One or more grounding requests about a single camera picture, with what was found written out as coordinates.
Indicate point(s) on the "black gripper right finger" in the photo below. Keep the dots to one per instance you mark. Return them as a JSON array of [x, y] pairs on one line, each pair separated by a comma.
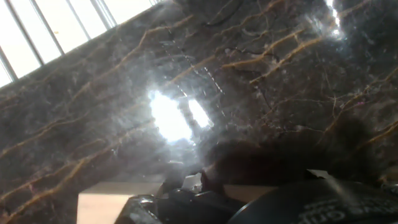
[[318, 174]]

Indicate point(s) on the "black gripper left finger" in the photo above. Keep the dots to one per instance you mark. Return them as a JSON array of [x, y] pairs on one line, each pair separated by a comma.
[[199, 208]]

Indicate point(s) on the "dark marble pattern mat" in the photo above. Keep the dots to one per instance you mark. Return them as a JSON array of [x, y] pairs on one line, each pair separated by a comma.
[[280, 93]]

